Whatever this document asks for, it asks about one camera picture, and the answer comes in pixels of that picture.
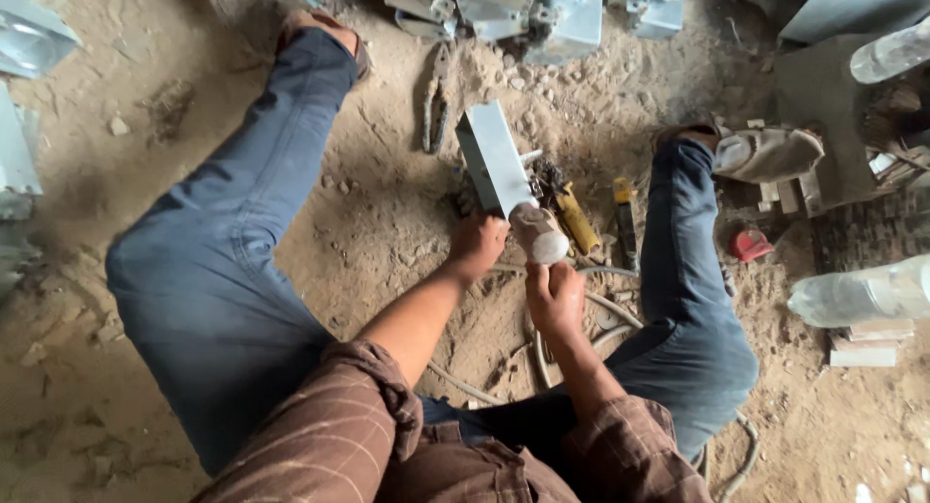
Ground small wooden offcuts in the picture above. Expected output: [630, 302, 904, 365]
[756, 170, 827, 218]

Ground heap of grey metal brackets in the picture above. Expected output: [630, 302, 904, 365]
[282, 0, 714, 67]

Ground grey stone slab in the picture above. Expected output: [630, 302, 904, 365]
[772, 34, 882, 208]

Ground person's blue jeans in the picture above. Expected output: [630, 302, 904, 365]
[105, 27, 761, 479]

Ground yellow hand tool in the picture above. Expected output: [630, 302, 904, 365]
[554, 181, 603, 256]

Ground clear plastic bottle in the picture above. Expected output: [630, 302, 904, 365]
[788, 254, 930, 329]
[849, 20, 930, 86]

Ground yellow black screwdriver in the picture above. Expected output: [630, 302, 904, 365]
[612, 176, 641, 273]

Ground pale wooden blocks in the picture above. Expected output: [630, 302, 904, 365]
[829, 318, 917, 369]

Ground person's brown checked shirt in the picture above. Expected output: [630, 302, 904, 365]
[192, 339, 714, 503]

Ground bent grey metal bracket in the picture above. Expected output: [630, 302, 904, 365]
[0, 0, 82, 80]

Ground flat grey metal bracket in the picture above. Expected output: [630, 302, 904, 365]
[0, 82, 45, 222]

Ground person's right brown sandal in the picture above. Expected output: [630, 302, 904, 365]
[651, 121, 725, 155]

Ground grey metal channel piece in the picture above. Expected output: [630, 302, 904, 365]
[455, 100, 544, 221]

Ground red plastic cap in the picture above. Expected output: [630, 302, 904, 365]
[729, 229, 775, 263]

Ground grey power cable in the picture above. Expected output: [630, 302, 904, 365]
[427, 263, 761, 503]

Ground rusty pliers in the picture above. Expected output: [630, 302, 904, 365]
[422, 44, 453, 156]

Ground person's brown sandal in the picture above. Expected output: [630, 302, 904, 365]
[651, 121, 725, 155]
[275, 9, 372, 81]

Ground person's right hand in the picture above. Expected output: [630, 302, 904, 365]
[525, 259, 587, 345]

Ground person's left hand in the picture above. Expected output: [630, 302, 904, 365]
[447, 213, 511, 285]

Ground person's left brown sandal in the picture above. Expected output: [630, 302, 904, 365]
[275, 9, 372, 81]

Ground grey metal sheet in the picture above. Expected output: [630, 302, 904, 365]
[777, 0, 930, 46]

